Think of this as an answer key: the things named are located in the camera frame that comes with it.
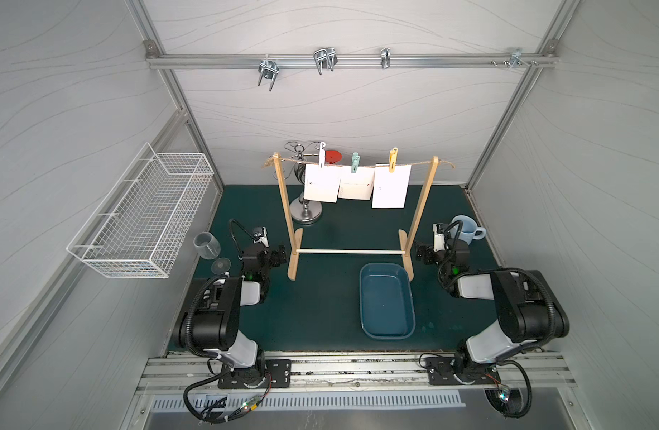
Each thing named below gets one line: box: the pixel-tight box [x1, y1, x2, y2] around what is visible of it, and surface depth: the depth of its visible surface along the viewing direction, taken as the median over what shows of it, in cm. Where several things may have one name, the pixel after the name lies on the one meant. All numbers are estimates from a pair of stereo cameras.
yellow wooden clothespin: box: [388, 146, 399, 173], surface depth 67 cm
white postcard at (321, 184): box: [303, 163, 342, 204], surface depth 74 cm
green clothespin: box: [350, 151, 361, 174], surface depth 67 cm
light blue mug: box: [450, 215, 487, 246], surface depth 100 cm
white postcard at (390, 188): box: [371, 163, 412, 209], surface depth 72 cm
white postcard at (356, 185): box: [338, 165, 376, 200], surface depth 74 cm
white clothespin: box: [318, 141, 326, 169], surface depth 68 cm
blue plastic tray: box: [359, 262, 416, 340], surface depth 89 cm
